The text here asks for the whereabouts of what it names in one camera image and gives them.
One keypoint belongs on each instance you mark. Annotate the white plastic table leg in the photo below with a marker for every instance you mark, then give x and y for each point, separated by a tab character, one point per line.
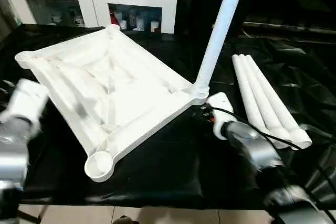
245	90
273	98
258	95
220	32

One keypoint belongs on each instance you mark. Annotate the white plastic table top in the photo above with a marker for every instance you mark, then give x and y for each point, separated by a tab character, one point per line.
118	82

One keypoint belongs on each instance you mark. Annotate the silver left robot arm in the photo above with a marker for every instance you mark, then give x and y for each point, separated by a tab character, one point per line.
13	155

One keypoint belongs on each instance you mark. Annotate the black mat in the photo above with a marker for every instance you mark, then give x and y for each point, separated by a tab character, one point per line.
157	169

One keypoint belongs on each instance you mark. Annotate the white mug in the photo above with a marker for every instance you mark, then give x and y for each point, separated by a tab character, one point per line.
123	24

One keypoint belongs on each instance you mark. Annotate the red bottle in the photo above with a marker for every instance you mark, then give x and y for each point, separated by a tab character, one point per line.
114	18

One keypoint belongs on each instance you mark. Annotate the brown round object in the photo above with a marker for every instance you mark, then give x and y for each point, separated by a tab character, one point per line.
123	220

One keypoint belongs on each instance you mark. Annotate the grey curtain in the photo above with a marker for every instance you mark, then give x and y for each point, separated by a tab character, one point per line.
6	11

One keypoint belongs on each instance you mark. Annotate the grey metal rail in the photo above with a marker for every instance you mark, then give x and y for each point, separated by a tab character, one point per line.
288	26

